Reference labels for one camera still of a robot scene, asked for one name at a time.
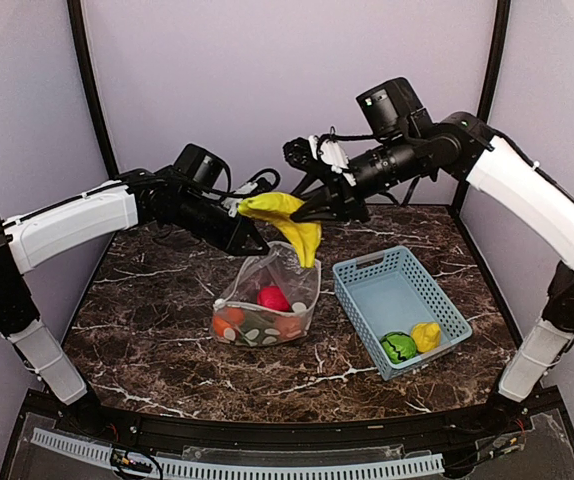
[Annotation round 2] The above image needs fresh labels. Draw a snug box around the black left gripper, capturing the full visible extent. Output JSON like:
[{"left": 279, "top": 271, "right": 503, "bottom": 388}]
[{"left": 174, "top": 189, "right": 271, "bottom": 256}]

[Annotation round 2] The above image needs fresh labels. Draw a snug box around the yellow toy banana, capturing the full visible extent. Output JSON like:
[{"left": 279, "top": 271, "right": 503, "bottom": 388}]
[{"left": 237, "top": 192, "right": 322, "bottom": 268}]

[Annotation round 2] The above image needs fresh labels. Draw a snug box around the red toy apple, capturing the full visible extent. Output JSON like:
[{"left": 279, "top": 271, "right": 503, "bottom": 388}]
[{"left": 257, "top": 285, "right": 291, "bottom": 312}]

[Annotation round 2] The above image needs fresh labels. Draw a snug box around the clear dotted zip top bag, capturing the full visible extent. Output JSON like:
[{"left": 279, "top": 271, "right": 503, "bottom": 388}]
[{"left": 210, "top": 241, "right": 322, "bottom": 348}]

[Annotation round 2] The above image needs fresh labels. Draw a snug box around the orange toy orange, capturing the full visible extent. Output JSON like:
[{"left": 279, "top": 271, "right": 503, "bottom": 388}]
[{"left": 212, "top": 307, "right": 245, "bottom": 342}]

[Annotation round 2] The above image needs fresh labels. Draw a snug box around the orange green toy mango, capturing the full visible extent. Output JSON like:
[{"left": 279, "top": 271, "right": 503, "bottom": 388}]
[{"left": 274, "top": 316, "right": 303, "bottom": 341}]

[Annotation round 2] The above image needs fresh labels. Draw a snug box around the yellow toy pepper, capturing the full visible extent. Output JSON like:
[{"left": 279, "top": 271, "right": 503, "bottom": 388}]
[{"left": 410, "top": 322, "right": 442, "bottom": 354}]

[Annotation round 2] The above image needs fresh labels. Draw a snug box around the green toy avocado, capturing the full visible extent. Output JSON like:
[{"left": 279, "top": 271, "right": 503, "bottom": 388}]
[{"left": 237, "top": 310, "right": 280, "bottom": 347}]

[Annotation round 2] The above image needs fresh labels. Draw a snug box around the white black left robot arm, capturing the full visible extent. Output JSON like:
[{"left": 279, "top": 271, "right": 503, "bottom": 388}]
[{"left": 0, "top": 144, "right": 280, "bottom": 436}]

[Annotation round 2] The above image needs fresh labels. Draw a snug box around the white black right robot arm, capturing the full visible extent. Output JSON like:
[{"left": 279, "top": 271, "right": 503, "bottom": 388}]
[{"left": 284, "top": 77, "right": 574, "bottom": 434}]

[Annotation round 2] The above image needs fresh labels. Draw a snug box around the light blue perforated basket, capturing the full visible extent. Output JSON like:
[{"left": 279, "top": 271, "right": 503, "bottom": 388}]
[{"left": 332, "top": 246, "right": 472, "bottom": 381}]

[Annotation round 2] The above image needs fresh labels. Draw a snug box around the green toy cabbage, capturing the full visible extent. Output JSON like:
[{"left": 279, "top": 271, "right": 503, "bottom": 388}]
[{"left": 380, "top": 332, "right": 418, "bottom": 364}]

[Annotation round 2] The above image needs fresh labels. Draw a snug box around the small front circuit board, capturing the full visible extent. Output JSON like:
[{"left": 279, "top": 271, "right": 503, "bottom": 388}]
[{"left": 109, "top": 449, "right": 153, "bottom": 474}]

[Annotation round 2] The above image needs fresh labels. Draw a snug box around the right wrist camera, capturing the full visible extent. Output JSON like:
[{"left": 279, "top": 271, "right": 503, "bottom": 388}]
[{"left": 282, "top": 135, "right": 356, "bottom": 190}]

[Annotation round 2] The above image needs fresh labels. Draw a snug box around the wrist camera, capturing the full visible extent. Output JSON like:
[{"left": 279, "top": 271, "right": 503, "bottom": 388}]
[
  {"left": 219, "top": 168, "right": 281, "bottom": 216},
  {"left": 282, "top": 135, "right": 356, "bottom": 190}
]

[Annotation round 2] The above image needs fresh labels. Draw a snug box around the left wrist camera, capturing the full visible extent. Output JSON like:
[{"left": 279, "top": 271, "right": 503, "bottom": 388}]
[{"left": 219, "top": 168, "right": 281, "bottom": 216}]

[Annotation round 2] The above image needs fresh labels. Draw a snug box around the black front rail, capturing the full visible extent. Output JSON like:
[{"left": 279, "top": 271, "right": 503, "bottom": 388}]
[{"left": 21, "top": 389, "right": 563, "bottom": 466}]

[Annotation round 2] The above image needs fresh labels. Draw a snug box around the black right corner post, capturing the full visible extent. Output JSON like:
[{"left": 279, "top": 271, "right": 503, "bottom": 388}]
[{"left": 450, "top": 0, "right": 512, "bottom": 206}]

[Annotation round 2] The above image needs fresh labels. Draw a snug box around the black corner post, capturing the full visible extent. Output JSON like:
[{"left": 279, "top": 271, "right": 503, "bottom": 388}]
[
  {"left": 450, "top": 0, "right": 512, "bottom": 206},
  {"left": 66, "top": 0, "right": 120, "bottom": 179}
]

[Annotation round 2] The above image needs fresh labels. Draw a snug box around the light blue cable duct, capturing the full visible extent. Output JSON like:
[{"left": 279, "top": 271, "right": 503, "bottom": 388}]
[{"left": 30, "top": 428, "right": 445, "bottom": 480}]

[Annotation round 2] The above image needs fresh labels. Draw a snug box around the black left corner post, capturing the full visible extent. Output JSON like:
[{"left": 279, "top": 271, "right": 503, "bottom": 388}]
[{"left": 66, "top": 0, "right": 120, "bottom": 179}]

